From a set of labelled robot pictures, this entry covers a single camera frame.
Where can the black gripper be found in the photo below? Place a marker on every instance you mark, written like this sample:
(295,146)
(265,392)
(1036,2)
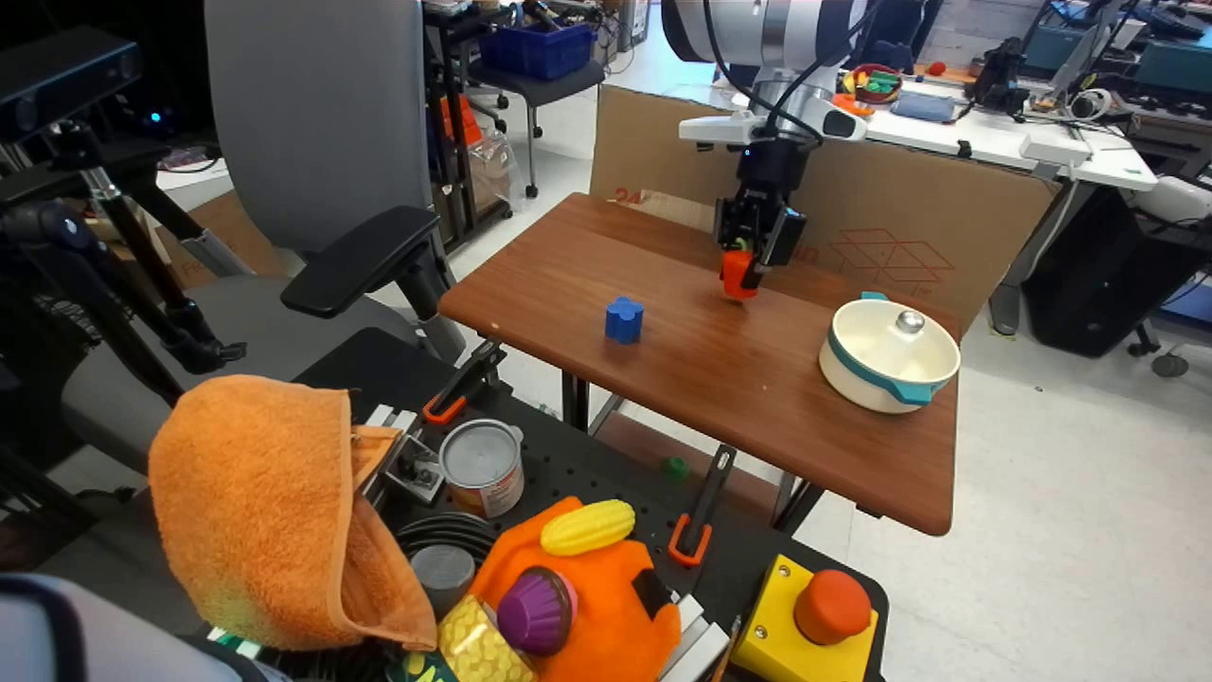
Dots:
(765,222)

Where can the orange toy block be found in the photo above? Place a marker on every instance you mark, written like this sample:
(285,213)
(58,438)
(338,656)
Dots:
(738,275)

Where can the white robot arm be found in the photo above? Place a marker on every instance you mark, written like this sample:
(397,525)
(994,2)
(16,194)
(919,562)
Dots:
(782,30)

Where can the small green object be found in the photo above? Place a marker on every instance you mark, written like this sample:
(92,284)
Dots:
(679,471)

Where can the white dark-rimmed object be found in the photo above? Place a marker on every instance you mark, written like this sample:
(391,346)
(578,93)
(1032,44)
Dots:
(63,631)

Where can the brown wooden table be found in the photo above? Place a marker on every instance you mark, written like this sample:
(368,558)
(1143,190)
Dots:
(708,365)

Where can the blue toy block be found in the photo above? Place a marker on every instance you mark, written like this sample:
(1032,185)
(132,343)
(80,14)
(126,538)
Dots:
(623,319)

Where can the brown cardboard box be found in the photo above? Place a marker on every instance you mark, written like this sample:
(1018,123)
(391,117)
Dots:
(886,203)

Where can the black utility cart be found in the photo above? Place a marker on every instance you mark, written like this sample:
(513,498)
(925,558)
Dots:
(607,473)

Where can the white background desk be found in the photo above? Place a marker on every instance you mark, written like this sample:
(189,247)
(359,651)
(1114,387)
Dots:
(997,133)

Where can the blue storage bin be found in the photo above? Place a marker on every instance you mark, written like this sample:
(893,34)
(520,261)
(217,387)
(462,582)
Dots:
(539,51)

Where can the metal measuring cup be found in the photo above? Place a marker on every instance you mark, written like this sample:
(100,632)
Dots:
(482,468)

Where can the yellow toy with purple ball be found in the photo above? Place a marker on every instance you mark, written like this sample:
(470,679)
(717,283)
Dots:
(618,608)

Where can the yellow emergency stop button box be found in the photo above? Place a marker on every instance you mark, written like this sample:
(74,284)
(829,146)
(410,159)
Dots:
(809,626)

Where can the black under-desk cabinet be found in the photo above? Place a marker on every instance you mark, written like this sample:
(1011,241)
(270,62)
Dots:
(1105,269)

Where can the purple toy cupcake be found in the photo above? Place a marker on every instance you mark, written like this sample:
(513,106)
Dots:
(536,611)

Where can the grey small cup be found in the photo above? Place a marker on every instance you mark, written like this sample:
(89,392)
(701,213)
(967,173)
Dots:
(443,572)

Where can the grey office chair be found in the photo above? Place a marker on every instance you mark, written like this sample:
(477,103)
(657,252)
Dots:
(315,115)

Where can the yellow toy corn cob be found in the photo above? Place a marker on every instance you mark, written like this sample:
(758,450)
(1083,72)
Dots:
(480,646)

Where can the orange cloth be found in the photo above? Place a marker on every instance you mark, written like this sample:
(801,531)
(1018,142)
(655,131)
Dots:
(266,504)

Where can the black camera tripod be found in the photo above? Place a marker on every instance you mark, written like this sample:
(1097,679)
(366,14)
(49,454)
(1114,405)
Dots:
(138,266)

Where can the black camera box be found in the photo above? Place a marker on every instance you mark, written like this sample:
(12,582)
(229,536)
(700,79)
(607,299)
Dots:
(63,75)

